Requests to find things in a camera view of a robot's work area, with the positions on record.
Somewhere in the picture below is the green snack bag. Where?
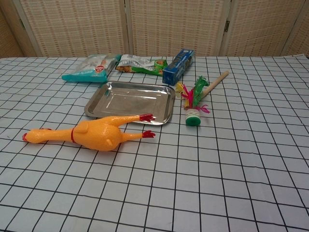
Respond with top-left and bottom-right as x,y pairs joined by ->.
115,54 -> 169,77

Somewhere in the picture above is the blue cling film box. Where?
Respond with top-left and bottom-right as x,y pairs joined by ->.
162,49 -> 196,86

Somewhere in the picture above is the orange rubber chicken toy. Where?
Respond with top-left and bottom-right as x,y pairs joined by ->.
23,113 -> 156,152

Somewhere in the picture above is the wooden stick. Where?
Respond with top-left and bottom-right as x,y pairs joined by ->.
201,70 -> 230,97

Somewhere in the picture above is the white black-checked tablecloth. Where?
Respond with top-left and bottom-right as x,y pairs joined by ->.
0,55 -> 309,232

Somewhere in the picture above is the woven folding screen panel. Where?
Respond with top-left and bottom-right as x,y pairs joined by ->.
226,0 -> 309,58
125,0 -> 234,58
15,0 -> 130,58
0,0 -> 37,59

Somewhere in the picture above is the colourful feather shuttlecock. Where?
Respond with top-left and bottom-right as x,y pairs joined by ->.
175,76 -> 211,127

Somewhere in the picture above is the teal snack bag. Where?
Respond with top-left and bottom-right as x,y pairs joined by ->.
61,54 -> 122,84

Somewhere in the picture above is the silver metal tray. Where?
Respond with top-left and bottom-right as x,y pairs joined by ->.
84,81 -> 176,126

